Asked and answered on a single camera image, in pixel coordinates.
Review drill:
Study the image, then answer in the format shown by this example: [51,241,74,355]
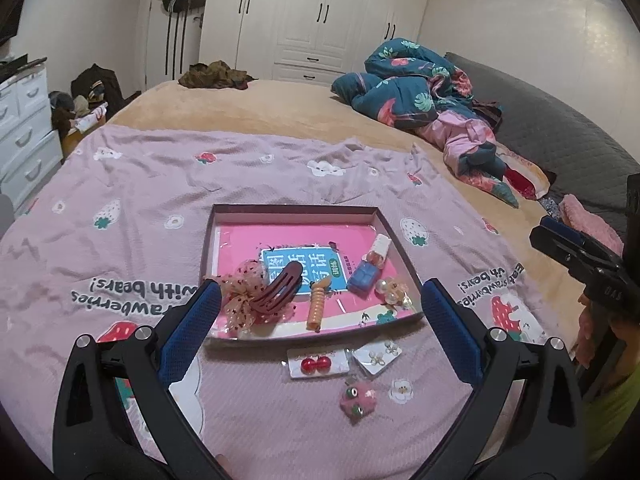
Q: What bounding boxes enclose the white wardrobe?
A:
[200,0,433,86]

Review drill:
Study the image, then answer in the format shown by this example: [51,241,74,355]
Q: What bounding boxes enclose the grey quilted bed cover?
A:
[445,52,640,241]

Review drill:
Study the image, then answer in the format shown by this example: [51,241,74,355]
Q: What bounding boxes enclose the camouflage clothing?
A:
[178,60,256,91]

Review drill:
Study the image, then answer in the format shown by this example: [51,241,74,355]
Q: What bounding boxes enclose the green clothing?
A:
[585,375,640,466]

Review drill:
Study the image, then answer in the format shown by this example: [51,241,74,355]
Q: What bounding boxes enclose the cream claw hair clip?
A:
[367,232,392,267]

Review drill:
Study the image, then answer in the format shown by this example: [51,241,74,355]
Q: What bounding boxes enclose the blue hair clip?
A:
[346,260,377,297]

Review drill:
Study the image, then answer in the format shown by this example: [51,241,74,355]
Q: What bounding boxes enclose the white door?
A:
[145,0,216,93]

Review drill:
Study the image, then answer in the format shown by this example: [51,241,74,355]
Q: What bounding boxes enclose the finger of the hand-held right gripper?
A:
[540,216,623,266]
[529,226,613,283]

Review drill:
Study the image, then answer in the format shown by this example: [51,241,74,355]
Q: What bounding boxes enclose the dark red oval hair clip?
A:
[250,264,305,317]

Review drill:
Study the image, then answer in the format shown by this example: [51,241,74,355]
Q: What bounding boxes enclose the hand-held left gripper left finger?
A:
[52,278,223,480]

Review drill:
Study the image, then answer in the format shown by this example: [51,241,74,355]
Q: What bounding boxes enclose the orange spiral hair clip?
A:
[306,278,332,332]

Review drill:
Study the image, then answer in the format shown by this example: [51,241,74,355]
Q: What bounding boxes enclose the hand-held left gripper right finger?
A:
[400,278,586,480]

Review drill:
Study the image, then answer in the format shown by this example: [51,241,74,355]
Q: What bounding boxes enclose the lilac strawberry printed blanket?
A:
[0,125,566,480]

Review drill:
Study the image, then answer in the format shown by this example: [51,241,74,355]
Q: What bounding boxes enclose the pink padded garment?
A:
[415,110,501,181]

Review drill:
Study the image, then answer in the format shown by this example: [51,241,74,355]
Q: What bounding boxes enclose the pearl earrings packet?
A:
[351,338,403,377]

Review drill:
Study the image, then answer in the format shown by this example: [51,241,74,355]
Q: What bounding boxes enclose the red ball earrings packet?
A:
[287,349,351,381]

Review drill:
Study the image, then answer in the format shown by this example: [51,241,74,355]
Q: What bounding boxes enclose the white drawer unit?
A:
[0,57,63,211]

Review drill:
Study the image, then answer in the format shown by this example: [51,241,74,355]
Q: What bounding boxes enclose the pile of clothes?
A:
[50,91,108,136]

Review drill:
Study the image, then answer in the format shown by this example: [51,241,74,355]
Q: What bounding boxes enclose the beige bed sheet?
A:
[107,77,586,321]

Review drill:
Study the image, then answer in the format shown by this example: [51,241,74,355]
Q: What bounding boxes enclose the dark bag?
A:
[70,64,123,116]

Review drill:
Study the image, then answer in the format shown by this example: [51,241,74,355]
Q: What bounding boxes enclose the brown shallow box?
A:
[202,203,427,352]

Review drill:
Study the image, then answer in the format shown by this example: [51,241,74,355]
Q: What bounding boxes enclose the beige polka dot bow clip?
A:
[217,260,301,337]

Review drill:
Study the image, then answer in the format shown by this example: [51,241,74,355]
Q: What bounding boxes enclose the hanging dark straps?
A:
[162,10,191,81]

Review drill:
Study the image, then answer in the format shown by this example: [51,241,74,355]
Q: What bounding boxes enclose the red floral pillow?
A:
[495,145,556,201]

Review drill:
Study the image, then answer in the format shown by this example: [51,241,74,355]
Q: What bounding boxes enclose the pink fuzzy hair accessory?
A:
[340,381,378,423]

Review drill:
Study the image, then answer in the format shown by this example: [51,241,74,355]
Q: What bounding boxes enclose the pink fluffy cloth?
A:
[557,194,626,253]

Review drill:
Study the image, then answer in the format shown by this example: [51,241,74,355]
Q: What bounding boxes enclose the yellow jewelry packet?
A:
[389,280,415,311]

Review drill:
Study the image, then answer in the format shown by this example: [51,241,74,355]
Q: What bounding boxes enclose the teal floral duvet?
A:
[331,37,521,208]

